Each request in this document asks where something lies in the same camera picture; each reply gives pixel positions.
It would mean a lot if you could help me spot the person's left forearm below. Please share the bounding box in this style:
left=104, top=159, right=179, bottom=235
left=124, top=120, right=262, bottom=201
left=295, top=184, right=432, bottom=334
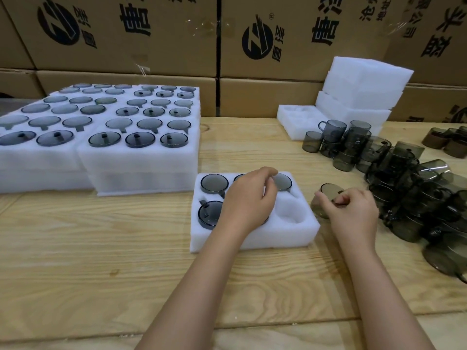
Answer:
left=135, top=229, right=249, bottom=350

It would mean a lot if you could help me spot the person's right forearm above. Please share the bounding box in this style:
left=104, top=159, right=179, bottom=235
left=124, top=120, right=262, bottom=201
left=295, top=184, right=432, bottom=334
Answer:
left=342, top=247, right=437, bottom=350

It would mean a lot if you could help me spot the stack of white foam trays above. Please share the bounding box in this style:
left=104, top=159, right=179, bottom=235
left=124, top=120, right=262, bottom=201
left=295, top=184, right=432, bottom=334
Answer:
left=276, top=56, right=415, bottom=141

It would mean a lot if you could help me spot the pile of smoky glass mugs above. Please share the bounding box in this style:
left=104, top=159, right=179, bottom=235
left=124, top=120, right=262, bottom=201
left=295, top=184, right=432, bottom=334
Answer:
left=302, top=119, right=467, bottom=285

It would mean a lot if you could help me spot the stainless steel table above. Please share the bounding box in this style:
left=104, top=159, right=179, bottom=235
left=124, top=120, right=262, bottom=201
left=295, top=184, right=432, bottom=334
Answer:
left=0, top=98, right=37, bottom=112

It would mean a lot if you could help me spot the person's right hand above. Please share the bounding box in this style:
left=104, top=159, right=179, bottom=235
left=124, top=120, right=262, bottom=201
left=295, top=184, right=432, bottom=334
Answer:
left=314, top=187, right=380, bottom=254

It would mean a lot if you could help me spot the person's left hand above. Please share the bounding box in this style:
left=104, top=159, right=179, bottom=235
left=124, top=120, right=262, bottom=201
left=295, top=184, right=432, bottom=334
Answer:
left=216, top=166, right=280, bottom=239

